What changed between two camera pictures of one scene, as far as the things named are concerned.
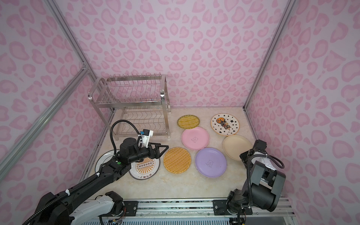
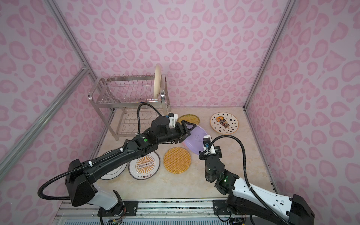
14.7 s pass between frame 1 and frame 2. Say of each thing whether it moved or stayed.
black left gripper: moved
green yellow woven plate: stayed
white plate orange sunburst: stayed
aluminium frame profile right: stayed
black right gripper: moved
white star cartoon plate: stayed
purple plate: moved
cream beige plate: moved
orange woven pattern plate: stayed
